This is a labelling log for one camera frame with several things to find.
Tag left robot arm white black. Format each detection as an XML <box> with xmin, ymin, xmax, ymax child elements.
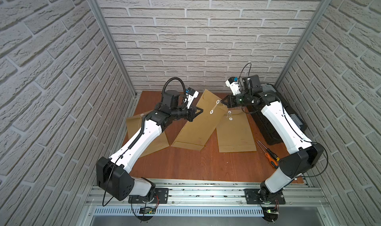
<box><xmin>96</xmin><ymin>77</ymin><xmax>203</xmax><ymax>203</ymax></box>

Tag orange handled screwdriver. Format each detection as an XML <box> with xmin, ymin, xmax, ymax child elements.
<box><xmin>256</xmin><ymin>140</ymin><xmax>280</xmax><ymax>169</ymax></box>

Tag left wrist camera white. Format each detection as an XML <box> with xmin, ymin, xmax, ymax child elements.
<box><xmin>186</xmin><ymin>88</ymin><xmax>199</xmax><ymax>109</ymax></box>

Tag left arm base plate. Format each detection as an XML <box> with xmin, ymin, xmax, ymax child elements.
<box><xmin>128</xmin><ymin>188</ymin><xmax>169</xmax><ymax>204</ymax></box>

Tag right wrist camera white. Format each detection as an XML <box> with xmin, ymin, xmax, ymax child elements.
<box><xmin>225</xmin><ymin>77</ymin><xmax>241</xmax><ymax>96</ymax></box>

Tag bag white string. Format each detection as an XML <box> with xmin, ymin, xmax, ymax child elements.
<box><xmin>209</xmin><ymin>99</ymin><xmax>221</xmax><ymax>115</ymax></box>

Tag black plastic toolbox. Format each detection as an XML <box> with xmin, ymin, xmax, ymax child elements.
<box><xmin>248</xmin><ymin>84</ymin><xmax>312</xmax><ymax>152</ymax></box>

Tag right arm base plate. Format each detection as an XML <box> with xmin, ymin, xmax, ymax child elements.
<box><xmin>244</xmin><ymin>188</ymin><xmax>286</xmax><ymax>205</ymax></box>

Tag brown kraft file bag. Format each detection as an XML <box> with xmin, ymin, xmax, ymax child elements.
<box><xmin>216</xmin><ymin>109</ymin><xmax>257</xmax><ymax>153</ymax></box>

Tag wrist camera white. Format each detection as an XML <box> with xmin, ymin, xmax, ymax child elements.
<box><xmin>186</xmin><ymin>88</ymin><xmax>199</xmax><ymax>109</ymax></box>
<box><xmin>225</xmin><ymin>77</ymin><xmax>241</xmax><ymax>96</ymax></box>

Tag aluminium rail frame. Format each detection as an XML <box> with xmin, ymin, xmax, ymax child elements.
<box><xmin>77</xmin><ymin>179</ymin><xmax>338</xmax><ymax>226</ymax></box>

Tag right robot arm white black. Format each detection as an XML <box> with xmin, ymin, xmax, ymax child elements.
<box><xmin>220</xmin><ymin>75</ymin><xmax>325</xmax><ymax>204</ymax></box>

